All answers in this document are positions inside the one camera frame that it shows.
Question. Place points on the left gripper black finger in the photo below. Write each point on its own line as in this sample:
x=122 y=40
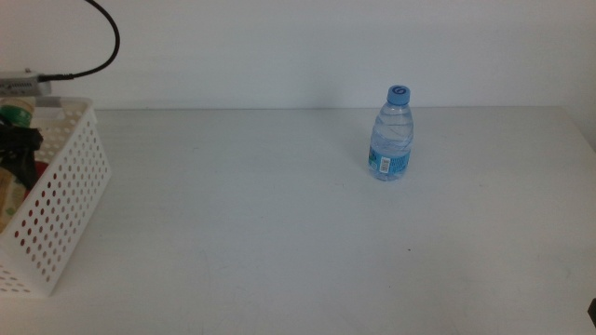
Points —
x=18 y=139

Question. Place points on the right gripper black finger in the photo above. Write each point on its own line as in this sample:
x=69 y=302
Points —
x=593 y=312

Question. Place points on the yellow liquid bottle green label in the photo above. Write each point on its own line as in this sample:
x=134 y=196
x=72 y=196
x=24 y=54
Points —
x=14 y=116

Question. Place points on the clear water bottle blue cap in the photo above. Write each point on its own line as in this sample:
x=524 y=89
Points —
x=391 y=139

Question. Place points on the white perforated plastic basket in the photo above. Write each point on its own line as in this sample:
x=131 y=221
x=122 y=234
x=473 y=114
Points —
x=103 y=160

